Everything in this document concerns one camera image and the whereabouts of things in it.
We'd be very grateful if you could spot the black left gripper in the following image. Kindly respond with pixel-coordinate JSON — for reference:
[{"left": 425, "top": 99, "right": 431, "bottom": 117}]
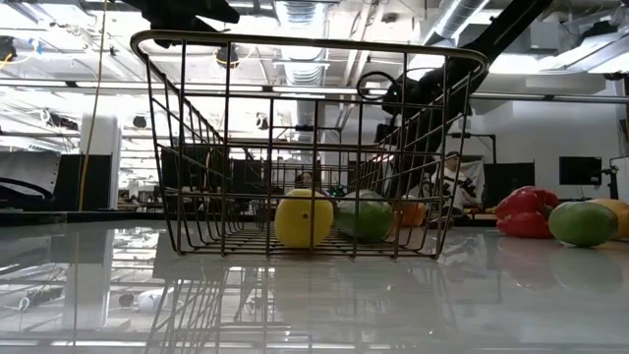
[{"left": 120, "top": 0, "right": 242, "bottom": 49}]

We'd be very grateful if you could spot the orange fruit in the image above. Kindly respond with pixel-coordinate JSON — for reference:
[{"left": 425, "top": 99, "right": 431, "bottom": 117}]
[{"left": 394, "top": 195, "right": 428, "bottom": 228}]

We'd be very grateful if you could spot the red bell pepper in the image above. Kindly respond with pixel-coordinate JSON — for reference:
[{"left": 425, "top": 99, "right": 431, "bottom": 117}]
[{"left": 494, "top": 185, "right": 562, "bottom": 240}]

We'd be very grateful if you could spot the brass wire basket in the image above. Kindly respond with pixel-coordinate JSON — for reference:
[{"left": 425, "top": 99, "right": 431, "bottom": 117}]
[
  {"left": 129, "top": 29, "right": 490, "bottom": 261},
  {"left": 228, "top": 140, "right": 374, "bottom": 217}
]

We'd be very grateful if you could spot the grey-white machine cover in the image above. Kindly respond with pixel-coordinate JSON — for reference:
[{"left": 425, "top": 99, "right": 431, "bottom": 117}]
[{"left": 0, "top": 149, "right": 63, "bottom": 201}]

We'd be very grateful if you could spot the horizontal grey pipe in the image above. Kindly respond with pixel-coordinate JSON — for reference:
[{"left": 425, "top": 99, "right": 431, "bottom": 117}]
[{"left": 469, "top": 91, "right": 629, "bottom": 105}]

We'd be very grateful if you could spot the dark cabinet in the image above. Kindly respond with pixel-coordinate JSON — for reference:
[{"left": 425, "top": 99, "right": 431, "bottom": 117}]
[{"left": 52, "top": 153, "right": 113, "bottom": 212}]

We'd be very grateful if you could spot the silver ceiling duct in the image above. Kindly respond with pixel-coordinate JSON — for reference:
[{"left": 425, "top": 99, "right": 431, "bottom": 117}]
[
  {"left": 431, "top": 0, "right": 492, "bottom": 40},
  {"left": 272, "top": 0, "right": 341, "bottom": 89}
]

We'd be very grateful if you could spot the black equipment stand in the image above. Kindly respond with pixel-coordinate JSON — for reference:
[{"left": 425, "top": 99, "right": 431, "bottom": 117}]
[{"left": 602, "top": 165, "right": 621, "bottom": 201}]

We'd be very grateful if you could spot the person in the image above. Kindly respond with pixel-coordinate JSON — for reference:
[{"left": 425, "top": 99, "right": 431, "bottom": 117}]
[
  {"left": 293, "top": 170, "right": 316, "bottom": 192},
  {"left": 430, "top": 150, "right": 481, "bottom": 220}
]

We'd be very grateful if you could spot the orange-yellow mango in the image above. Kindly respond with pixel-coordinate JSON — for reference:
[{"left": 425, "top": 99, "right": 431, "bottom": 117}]
[{"left": 588, "top": 198, "right": 629, "bottom": 241}]

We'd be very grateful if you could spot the green cucumber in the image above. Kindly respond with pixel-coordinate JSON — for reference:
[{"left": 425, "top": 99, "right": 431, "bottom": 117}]
[{"left": 335, "top": 189, "right": 395, "bottom": 243}]

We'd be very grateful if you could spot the black partition panel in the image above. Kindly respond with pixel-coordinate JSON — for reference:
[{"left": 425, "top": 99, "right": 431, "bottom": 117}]
[{"left": 483, "top": 161, "right": 537, "bottom": 207}]

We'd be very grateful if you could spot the green lime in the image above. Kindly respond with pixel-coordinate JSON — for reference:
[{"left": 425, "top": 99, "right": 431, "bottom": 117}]
[{"left": 547, "top": 201, "right": 620, "bottom": 249}]

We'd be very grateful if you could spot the yellow cable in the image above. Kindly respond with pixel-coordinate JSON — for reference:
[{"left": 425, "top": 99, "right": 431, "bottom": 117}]
[{"left": 73, "top": 0, "right": 110, "bottom": 212}]

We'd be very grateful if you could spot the black wall monitor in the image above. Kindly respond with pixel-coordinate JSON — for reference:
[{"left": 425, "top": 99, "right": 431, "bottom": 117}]
[{"left": 558, "top": 155, "right": 603, "bottom": 187}]

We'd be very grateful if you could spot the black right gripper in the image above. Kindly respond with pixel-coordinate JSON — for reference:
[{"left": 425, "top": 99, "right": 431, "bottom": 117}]
[{"left": 377, "top": 58, "right": 476, "bottom": 199}]

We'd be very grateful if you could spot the yellow corn cob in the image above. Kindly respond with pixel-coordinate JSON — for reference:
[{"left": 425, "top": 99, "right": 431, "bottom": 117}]
[{"left": 273, "top": 188, "right": 336, "bottom": 250}]

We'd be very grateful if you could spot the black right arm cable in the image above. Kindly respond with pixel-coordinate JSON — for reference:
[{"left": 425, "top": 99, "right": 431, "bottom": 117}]
[{"left": 356, "top": 70, "right": 397, "bottom": 102}]

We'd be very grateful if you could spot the white building pillar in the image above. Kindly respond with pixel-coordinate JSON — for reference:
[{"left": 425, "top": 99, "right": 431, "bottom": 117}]
[{"left": 80, "top": 112, "right": 123, "bottom": 212}]

